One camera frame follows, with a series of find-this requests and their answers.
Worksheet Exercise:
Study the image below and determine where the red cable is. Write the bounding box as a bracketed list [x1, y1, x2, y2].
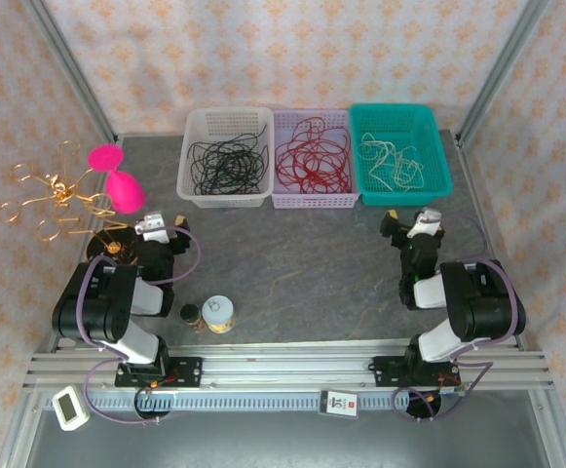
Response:
[275, 116, 353, 195]
[273, 115, 354, 195]

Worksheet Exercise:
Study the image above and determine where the white digital timer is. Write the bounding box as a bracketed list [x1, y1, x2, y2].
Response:
[51, 385, 92, 431]

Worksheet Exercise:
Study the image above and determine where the aluminium frame post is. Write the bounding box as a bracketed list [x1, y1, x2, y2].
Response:
[456, 0, 552, 145]
[20, 0, 120, 143]

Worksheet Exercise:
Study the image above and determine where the grey slotted cable duct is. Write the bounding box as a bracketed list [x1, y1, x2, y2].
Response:
[87, 391, 413, 411]

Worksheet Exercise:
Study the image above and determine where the gold wire stand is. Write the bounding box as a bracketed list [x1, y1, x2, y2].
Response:
[0, 139, 143, 267]

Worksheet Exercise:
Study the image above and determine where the label card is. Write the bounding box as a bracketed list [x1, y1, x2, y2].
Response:
[318, 389, 360, 419]

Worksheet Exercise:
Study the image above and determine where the teal plastic basket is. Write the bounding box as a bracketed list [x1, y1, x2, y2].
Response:
[348, 102, 454, 207]

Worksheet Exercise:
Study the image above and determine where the lilac plastic basket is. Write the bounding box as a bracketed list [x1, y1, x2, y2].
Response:
[270, 107, 361, 210]

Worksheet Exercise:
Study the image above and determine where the white cable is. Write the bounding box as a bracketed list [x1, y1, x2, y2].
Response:
[359, 132, 426, 190]

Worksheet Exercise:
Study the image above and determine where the white plastic basket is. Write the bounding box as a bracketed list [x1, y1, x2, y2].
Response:
[175, 106, 277, 210]

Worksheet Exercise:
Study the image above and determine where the small dark jar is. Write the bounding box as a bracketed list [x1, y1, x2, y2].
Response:
[179, 303, 204, 333]

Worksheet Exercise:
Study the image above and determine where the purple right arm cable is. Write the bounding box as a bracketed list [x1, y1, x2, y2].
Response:
[392, 214, 515, 424]

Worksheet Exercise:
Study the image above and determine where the tin can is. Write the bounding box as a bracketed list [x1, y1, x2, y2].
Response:
[201, 295, 238, 335]

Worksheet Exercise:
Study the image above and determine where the pink hourglass-shaped object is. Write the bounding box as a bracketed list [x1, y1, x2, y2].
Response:
[87, 144, 146, 215]

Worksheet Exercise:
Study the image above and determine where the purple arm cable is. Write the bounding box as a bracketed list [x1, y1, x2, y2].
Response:
[392, 214, 515, 424]
[81, 226, 204, 425]

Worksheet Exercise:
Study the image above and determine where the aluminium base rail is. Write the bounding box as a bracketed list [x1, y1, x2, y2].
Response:
[22, 337, 555, 392]

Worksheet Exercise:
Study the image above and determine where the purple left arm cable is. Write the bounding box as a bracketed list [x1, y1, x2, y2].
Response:
[81, 226, 204, 425]

